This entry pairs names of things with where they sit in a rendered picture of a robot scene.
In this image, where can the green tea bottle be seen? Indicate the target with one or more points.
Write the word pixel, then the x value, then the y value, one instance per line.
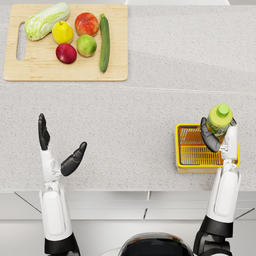
pixel 219 120

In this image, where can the yellow slatted basket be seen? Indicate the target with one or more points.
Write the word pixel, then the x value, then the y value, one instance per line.
pixel 193 155

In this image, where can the wooden cutting board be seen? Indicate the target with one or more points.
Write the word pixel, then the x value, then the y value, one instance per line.
pixel 43 70

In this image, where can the dark red apple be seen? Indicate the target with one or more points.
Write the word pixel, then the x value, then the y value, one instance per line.
pixel 66 53

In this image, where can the green apple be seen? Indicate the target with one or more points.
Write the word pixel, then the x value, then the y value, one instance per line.
pixel 86 45

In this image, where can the dark round robot body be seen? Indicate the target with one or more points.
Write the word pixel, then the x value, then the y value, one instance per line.
pixel 156 245

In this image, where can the green cucumber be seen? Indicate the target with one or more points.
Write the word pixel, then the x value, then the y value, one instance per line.
pixel 104 43

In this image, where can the napa cabbage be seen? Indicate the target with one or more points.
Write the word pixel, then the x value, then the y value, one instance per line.
pixel 45 20

